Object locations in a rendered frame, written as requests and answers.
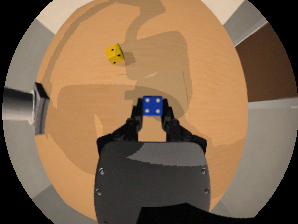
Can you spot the yellow die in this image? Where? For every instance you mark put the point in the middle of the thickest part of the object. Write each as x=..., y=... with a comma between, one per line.
x=114, y=54

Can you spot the blue die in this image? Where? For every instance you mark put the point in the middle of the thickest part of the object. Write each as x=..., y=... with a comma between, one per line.
x=152, y=106

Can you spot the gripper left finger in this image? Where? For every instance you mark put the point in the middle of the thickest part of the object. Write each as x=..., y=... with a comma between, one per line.
x=126, y=132

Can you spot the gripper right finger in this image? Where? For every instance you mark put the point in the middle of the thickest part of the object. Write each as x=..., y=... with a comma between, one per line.
x=176, y=132

